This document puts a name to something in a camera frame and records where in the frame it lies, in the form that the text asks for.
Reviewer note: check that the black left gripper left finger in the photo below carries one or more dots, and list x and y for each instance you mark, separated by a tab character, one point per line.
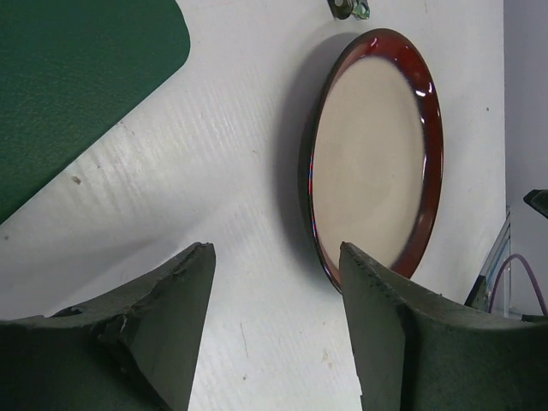
158	340

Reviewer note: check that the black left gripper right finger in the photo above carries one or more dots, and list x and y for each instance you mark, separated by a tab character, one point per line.
375	313

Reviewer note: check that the red rimmed cream plate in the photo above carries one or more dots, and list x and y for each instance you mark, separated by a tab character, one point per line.
372	154

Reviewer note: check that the green placemat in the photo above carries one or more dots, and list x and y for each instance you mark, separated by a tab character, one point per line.
70	70

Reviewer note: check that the silver fork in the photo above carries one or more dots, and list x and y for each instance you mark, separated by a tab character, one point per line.
343	9

